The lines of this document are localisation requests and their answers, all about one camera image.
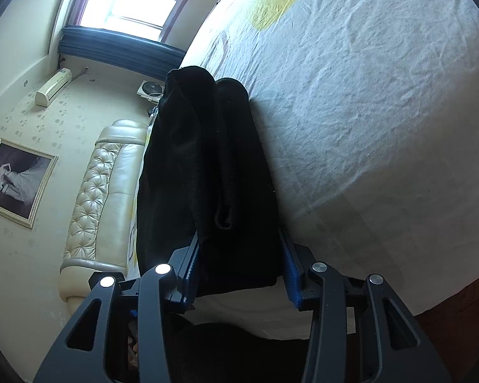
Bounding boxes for black pants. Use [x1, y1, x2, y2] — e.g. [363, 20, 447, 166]
[136, 67, 284, 296]

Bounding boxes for cream tufted leather headboard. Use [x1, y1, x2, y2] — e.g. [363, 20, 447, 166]
[58, 119, 152, 313]

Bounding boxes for framed wedding photo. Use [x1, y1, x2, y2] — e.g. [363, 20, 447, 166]
[0, 139, 58, 229]

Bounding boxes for patterned white bed sheet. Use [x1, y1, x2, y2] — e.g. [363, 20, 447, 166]
[176, 0, 479, 339]

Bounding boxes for white electric fan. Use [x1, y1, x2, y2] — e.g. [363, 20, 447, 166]
[136, 80, 163, 102]

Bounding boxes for dark blue curtain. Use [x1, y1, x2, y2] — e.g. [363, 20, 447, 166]
[58, 26, 186, 72]

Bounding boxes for white wall air conditioner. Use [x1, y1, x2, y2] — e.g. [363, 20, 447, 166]
[35, 67, 72, 107]

